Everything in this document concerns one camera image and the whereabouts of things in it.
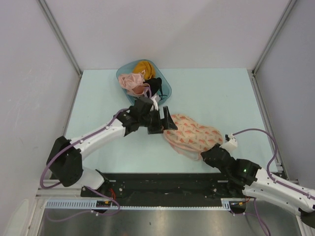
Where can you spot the right aluminium frame post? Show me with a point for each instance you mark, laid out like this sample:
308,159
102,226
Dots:
274,35

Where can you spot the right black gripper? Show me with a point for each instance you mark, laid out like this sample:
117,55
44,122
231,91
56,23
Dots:
204,155

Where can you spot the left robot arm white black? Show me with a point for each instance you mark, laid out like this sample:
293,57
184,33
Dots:
66,157

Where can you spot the grey slotted cable duct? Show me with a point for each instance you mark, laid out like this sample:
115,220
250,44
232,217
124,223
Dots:
98,204

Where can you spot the aluminium rail beam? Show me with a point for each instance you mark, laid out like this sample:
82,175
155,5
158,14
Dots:
61,190

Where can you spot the aluminium frame post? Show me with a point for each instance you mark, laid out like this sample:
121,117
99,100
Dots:
48,14
274,35

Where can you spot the pink bra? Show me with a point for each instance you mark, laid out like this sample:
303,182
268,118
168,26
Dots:
134,84

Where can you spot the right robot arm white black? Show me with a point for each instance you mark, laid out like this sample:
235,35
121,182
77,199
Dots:
249,179

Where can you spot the floral mesh laundry bag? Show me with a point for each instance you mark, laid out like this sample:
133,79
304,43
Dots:
191,138

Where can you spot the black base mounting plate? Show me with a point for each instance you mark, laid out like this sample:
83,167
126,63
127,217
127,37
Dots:
137,198

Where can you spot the left aluminium frame post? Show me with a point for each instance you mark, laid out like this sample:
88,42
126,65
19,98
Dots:
48,14

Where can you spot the black bra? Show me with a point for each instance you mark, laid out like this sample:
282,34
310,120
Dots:
152,87

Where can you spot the mustard yellow garment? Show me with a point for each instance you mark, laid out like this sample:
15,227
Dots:
146,69

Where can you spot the teal plastic basin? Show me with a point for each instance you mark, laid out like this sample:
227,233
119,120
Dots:
166,88

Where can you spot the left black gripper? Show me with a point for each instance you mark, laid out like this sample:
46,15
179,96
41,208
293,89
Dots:
159,128

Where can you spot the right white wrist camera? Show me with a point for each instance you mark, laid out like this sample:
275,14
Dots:
230,143

